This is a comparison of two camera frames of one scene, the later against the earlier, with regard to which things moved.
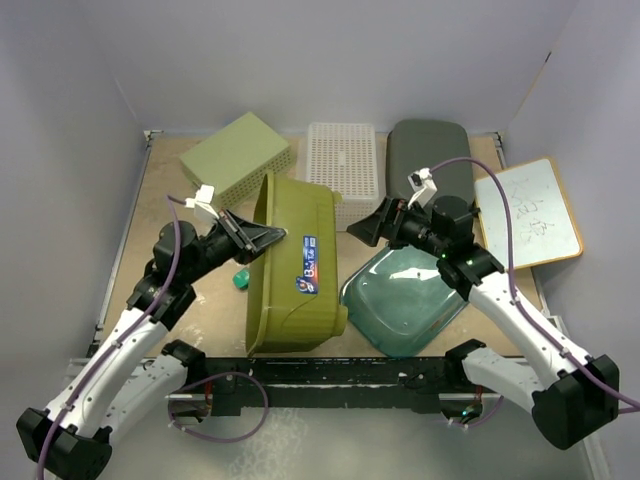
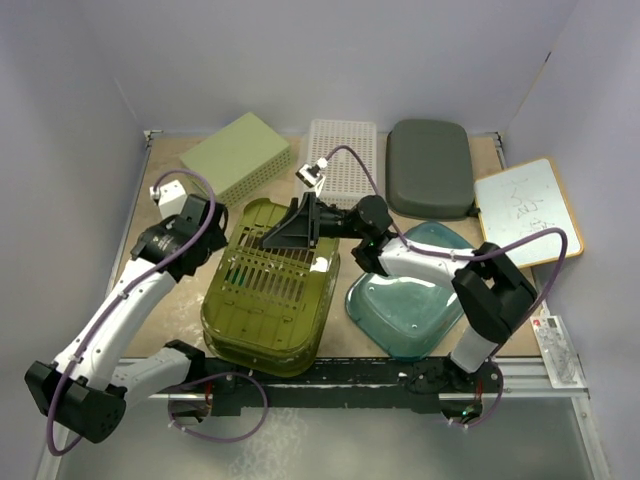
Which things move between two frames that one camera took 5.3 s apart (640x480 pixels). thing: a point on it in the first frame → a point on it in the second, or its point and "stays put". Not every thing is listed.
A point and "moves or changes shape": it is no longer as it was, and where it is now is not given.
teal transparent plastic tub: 400,302 stays put
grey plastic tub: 413,145 stays put
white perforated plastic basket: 344,157 stays put
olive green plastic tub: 293,297 moves or changes shape
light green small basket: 236,159 stays put
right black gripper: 388,220 → 301,230
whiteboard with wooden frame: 541,226 stays put
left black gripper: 246,237 → 216,241
